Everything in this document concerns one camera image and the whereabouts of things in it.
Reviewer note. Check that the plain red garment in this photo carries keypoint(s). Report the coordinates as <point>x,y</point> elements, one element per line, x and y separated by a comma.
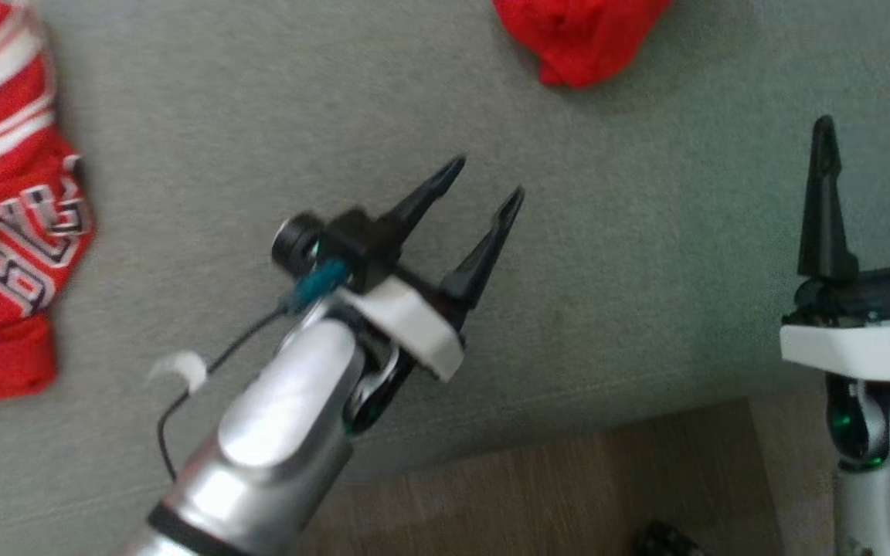
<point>576,38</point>

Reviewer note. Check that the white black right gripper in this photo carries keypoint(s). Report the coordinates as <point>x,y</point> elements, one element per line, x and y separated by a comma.
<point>870,347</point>

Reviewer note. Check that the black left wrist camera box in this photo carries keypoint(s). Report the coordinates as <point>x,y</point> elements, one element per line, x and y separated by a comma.
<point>364,247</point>

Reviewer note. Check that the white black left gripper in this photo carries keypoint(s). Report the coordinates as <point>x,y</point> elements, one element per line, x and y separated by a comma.
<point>422,324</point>

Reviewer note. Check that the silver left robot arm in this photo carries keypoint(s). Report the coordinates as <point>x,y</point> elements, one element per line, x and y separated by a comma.
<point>290,417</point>

